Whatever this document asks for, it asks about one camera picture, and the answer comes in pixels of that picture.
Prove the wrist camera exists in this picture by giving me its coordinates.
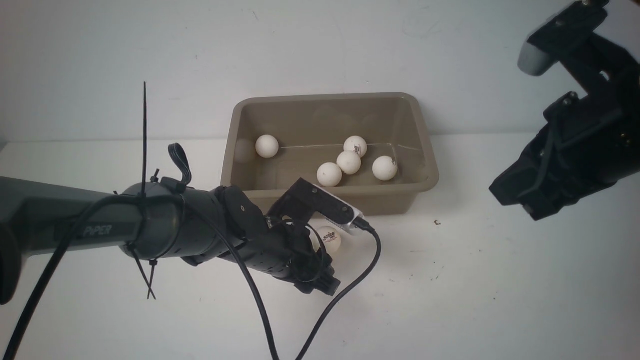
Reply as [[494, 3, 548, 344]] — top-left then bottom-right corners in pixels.
[[267, 178, 373, 235], [518, 0, 639, 100]]

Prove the taupe plastic bin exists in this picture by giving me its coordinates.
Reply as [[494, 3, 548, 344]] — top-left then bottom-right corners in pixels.
[[221, 92, 441, 216]]

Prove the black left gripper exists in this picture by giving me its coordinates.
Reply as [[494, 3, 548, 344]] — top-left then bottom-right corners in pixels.
[[220, 186, 341, 296]]

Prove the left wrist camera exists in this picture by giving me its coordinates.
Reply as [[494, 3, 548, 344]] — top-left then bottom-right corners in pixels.
[[267, 178, 373, 235]]

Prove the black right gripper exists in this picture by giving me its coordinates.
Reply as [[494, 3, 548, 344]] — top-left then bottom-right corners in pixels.
[[489, 92, 640, 221]]

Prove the white ball with logo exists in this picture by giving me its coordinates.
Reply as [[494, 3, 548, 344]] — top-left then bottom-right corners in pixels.
[[311, 226, 342, 256]]

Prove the left camera black cable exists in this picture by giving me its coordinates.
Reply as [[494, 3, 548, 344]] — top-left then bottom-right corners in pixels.
[[0, 195, 382, 360]]

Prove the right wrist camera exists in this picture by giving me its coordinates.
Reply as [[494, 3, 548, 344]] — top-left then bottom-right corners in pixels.
[[518, 0, 639, 100]]

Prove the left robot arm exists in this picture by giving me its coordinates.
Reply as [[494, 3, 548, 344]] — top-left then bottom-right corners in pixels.
[[0, 177, 341, 305]]

